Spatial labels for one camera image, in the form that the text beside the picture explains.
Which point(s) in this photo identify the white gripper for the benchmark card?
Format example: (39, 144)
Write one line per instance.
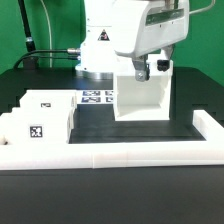
(144, 26)

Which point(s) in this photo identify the white drawer cabinet housing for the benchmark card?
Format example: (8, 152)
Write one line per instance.
(141, 101)

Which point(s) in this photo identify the white front drawer box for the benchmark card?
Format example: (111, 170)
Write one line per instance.
(21, 126)

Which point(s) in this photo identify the white drawer box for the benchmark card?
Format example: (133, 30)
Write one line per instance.
(49, 99)
(21, 126)

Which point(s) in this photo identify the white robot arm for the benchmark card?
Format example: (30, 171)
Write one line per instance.
(97, 54)

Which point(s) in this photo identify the white rear drawer box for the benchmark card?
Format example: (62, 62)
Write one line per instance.
(49, 99)

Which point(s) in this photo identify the white sheet with fiducial markers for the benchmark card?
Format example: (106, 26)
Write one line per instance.
(94, 96)

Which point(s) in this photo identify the black pole with clamp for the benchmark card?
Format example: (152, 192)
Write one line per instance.
(31, 62)

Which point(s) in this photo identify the white U-shaped border frame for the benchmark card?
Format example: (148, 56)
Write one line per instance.
(18, 153)

